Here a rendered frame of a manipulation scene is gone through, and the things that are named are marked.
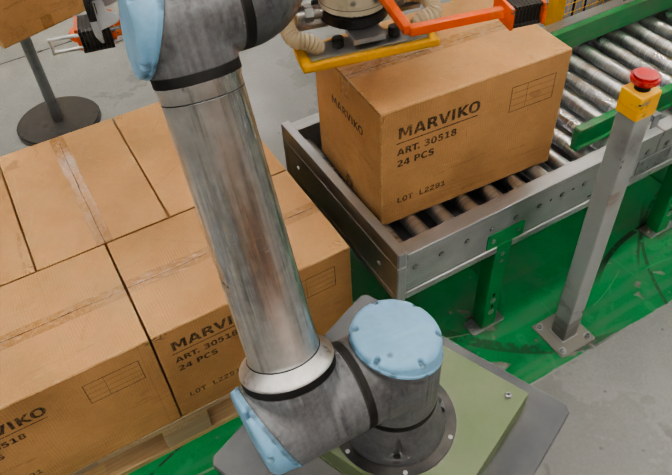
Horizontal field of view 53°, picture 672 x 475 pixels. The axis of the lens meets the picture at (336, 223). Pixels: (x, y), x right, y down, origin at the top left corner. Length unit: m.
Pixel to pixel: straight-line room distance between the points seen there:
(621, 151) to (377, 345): 1.01
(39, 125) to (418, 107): 2.27
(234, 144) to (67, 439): 1.31
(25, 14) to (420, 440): 2.33
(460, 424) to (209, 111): 0.76
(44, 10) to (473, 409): 2.34
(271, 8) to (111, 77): 3.04
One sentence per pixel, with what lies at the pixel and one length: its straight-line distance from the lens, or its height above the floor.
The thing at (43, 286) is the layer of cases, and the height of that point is 0.54.
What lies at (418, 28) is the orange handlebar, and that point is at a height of 1.22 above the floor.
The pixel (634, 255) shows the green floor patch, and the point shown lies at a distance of 2.80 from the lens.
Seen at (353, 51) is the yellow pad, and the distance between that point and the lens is 1.64.
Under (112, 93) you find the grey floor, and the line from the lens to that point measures 3.74.
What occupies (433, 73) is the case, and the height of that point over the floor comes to 0.95.
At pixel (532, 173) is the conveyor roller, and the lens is 2.20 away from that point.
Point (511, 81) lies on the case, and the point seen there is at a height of 0.91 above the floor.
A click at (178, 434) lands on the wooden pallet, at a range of 2.21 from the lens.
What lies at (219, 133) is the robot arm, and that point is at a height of 1.45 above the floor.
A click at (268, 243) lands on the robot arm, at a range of 0.91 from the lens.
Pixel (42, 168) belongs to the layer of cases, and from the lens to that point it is 2.45.
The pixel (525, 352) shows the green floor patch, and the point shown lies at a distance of 2.41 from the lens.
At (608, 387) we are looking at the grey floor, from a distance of 2.41.
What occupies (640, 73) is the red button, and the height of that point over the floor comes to 1.04.
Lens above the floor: 1.96
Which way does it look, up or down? 45 degrees down
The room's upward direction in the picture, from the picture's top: 4 degrees counter-clockwise
